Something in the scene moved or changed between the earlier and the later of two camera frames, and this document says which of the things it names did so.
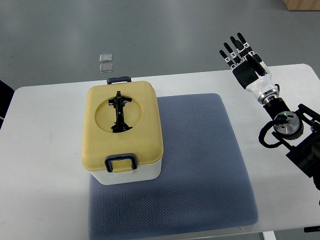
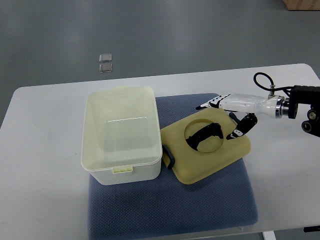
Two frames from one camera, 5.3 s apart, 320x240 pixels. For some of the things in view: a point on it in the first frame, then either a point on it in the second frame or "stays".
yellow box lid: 121,118 → 197,148
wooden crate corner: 302,5 stays
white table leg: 269,235 stays
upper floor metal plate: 106,57 stays
